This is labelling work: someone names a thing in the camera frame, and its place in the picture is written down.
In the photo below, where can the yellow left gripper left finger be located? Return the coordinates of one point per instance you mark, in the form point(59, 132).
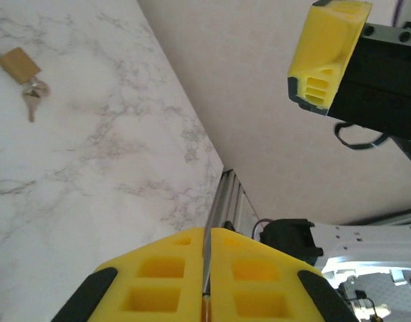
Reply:
point(192, 268)

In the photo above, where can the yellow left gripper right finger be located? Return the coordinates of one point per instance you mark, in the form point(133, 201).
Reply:
point(219, 268)

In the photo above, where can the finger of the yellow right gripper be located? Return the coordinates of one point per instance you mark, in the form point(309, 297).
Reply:
point(326, 33)
point(331, 97)

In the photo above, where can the brass padlock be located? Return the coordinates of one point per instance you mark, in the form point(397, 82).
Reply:
point(19, 65)

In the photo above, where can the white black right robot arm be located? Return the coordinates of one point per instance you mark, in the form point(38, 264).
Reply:
point(360, 241)

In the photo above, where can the silver key bunch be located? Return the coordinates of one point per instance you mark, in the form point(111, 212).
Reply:
point(36, 89)

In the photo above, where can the wide aluminium base rail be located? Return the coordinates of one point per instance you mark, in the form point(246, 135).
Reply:
point(230, 201)

